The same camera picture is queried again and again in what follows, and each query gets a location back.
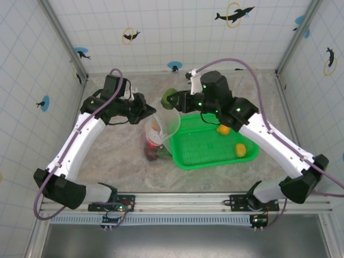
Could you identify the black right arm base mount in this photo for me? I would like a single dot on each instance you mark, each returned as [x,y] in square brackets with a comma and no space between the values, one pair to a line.
[239,200]

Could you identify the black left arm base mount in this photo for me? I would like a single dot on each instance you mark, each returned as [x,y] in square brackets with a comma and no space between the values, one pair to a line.
[129,200]

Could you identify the orange toy fruit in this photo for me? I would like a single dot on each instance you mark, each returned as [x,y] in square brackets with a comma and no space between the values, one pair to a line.
[223,130]

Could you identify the small green toy food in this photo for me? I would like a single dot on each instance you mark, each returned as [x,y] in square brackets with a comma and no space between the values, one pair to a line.
[162,153]

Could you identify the left small circuit board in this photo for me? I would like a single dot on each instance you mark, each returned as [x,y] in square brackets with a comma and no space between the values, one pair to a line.
[113,219]

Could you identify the dark red round toy food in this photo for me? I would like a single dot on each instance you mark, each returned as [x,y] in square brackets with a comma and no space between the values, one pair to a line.
[150,155]

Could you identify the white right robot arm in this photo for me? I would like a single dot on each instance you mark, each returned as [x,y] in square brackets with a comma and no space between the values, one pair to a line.
[274,145]

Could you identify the right small circuit board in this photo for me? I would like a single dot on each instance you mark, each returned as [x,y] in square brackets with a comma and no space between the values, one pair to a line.
[259,221]

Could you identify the green plastic mesh basket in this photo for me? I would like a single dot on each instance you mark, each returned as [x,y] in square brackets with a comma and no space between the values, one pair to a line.
[204,150]

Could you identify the green leafy vegetable toy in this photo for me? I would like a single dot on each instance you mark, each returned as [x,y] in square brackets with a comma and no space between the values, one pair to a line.
[168,92]

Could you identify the clear zip-top bag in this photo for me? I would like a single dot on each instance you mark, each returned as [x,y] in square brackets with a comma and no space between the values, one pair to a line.
[166,118]

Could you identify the yellow lemon toy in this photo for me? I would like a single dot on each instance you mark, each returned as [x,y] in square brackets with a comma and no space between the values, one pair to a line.
[240,150]

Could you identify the small circuit board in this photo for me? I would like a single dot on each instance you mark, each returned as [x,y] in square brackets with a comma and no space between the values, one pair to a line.
[113,219]
[259,221]

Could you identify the small orange toy food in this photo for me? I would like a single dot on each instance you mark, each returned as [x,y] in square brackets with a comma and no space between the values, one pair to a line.
[154,127]

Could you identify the aluminium frame post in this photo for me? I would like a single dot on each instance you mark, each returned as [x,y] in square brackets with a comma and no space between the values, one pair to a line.
[66,40]
[289,53]

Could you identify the blue patch sticker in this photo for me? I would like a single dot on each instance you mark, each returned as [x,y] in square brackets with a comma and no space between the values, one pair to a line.
[299,19]

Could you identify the aluminium mounting rail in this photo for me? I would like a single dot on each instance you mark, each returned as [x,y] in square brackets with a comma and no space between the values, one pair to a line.
[182,201]

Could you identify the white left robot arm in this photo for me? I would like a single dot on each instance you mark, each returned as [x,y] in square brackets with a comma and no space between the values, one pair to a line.
[78,145]

